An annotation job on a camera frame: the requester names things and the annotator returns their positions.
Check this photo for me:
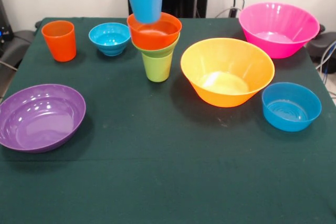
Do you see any orange round bowl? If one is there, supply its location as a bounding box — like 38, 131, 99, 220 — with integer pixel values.
127, 12, 183, 51

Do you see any large purple bowl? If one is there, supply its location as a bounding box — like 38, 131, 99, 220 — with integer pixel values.
0, 83, 87, 154

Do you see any blue round bowl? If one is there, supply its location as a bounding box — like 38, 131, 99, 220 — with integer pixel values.
261, 82, 322, 132

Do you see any large pink bowl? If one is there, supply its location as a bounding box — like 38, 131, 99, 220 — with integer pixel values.
238, 2, 321, 59

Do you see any green stepped bowl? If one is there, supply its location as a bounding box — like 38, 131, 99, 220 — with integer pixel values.
131, 34, 181, 58

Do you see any large yellow-orange bowl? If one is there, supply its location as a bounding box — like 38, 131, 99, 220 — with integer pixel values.
180, 37, 276, 108

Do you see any grey cable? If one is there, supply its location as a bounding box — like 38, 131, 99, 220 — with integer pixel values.
314, 39, 336, 78

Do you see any orange plastic cup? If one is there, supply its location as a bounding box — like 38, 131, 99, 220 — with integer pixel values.
41, 20, 77, 63

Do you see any white cable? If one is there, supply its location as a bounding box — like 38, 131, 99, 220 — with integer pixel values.
214, 7, 241, 18

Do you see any black computer case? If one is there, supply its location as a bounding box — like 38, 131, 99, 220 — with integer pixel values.
0, 0, 14, 57

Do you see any light blue stepped bowl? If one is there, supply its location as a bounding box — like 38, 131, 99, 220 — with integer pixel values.
88, 22, 131, 57

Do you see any green plastic cup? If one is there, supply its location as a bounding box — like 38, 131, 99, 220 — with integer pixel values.
141, 51, 173, 82

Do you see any black equipment base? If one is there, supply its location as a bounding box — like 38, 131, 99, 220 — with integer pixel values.
306, 23, 336, 63

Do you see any dark green tablecloth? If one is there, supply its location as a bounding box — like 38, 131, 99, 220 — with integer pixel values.
0, 17, 336, 224

